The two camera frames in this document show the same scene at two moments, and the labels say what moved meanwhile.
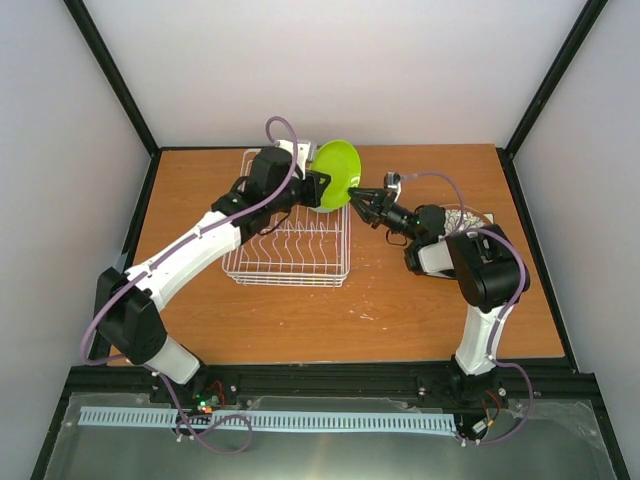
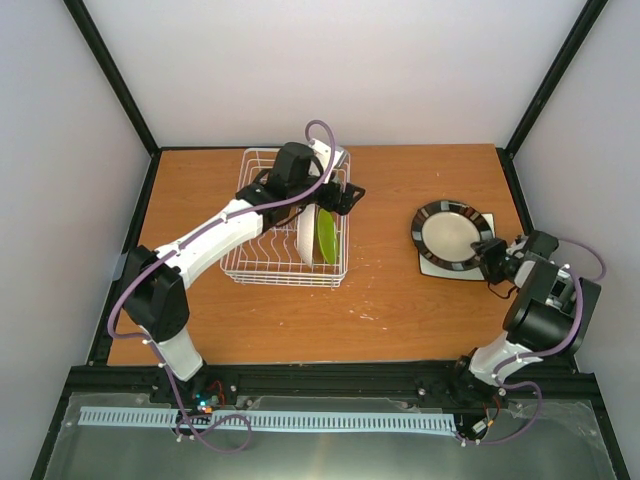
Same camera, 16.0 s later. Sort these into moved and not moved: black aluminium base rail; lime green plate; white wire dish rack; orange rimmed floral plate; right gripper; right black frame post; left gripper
Moved: lime green plate; orange rimmed floral plate; right gripper; left gripper
Not moved: white wire dish rack; black aluminium base rail; right black frame post
